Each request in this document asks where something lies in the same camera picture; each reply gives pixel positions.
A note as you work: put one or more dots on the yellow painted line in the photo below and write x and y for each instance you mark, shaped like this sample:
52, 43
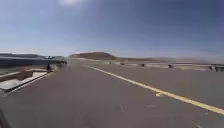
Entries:
200, 104

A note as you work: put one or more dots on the pale gravel verge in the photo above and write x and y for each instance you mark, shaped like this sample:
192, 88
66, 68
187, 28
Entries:
191, 67

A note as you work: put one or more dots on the grey asphalt road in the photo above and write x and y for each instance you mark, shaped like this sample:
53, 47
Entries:
83, 100

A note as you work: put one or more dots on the brown hill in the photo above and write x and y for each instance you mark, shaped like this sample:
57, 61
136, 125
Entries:
95, 55

